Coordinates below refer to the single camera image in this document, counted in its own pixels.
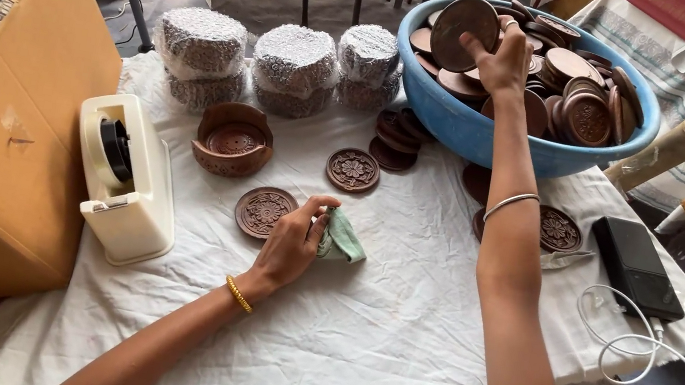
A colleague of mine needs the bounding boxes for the green cleaning cloth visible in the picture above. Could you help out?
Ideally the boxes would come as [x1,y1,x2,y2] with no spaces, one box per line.
[314,204,375,267]

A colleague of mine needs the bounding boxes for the table with patterned cloth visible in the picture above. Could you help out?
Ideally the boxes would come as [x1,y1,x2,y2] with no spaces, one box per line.
[540,0,685,216]

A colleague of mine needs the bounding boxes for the bubble-wrapped coaster bundle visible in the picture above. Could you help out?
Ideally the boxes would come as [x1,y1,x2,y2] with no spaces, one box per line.
[329,19,411,117]
[244,19,346,126]
[143,1,258,120]

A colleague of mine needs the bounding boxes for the white tape dispenser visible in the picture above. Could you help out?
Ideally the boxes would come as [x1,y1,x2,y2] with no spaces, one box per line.
[56,86,197,275]

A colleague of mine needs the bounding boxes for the white tablecloth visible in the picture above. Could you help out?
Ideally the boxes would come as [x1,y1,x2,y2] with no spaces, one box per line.
[0,25,685,385]

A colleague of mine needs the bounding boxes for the person's left hand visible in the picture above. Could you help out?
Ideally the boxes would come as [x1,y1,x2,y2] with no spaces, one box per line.
[243,185,343,309]

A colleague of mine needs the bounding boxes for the pile of wooden coasters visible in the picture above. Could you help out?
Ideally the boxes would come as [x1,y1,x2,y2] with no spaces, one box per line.
[397,0,661,157]

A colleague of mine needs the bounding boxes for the silver bangle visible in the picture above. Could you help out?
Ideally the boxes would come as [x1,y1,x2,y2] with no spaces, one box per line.
[482,186,542,231]

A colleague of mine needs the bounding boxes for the black power bank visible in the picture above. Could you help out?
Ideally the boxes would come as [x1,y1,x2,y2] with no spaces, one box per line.
[579,214,685,326]

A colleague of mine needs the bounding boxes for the clear plastic wrapper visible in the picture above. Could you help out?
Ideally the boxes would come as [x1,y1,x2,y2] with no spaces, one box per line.
[537,242,598,279]

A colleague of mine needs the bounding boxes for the person's right hand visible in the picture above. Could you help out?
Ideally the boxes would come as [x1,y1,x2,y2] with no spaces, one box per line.
[451,9,540,104]

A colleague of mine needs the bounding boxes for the blue plastic basin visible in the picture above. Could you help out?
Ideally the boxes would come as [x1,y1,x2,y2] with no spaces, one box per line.
[379,0,676,196]

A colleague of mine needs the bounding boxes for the gold bangle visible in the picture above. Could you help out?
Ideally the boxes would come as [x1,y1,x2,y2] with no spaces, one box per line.
[220,274,259,315]

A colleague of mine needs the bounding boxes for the plain brown wooden coaster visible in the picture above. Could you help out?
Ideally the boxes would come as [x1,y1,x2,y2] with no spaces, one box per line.
[469,206,490,245]
[372,108,426,157]
[366,135,421,176]
[458,162,496,207]
[394,105,440,145]
[425,0,505,80]

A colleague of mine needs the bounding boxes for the carved brown wooden coaster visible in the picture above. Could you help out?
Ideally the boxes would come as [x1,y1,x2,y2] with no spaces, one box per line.
[323,144,384,198]
[205,118,269,162]
[230,182,303,245]
[533,204,588,257]

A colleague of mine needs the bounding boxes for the carved wooden coaster holder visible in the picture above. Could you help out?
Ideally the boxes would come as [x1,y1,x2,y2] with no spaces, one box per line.
[186,96,281,185]

